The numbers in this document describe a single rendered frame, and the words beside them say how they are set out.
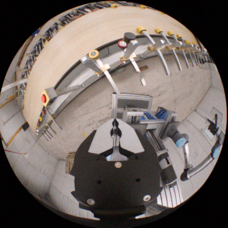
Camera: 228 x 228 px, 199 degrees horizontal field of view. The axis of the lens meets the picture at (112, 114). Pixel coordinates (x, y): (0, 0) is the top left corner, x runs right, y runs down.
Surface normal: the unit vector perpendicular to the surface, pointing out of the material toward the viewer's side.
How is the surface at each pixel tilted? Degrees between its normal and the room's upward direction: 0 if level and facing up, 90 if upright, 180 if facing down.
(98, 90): 0
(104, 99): 0
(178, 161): 90
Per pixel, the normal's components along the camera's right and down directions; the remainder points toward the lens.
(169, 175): -0.70, -0.63
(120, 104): 0.00, 0.47
